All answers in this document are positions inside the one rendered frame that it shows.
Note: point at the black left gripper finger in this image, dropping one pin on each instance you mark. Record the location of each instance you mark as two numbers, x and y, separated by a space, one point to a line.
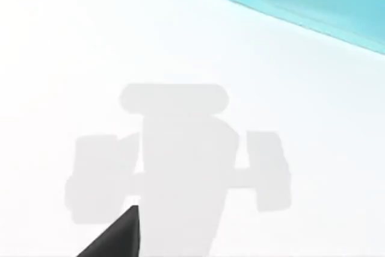
121 236

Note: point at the light blue rack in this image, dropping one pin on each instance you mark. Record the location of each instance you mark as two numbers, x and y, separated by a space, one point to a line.
316 1

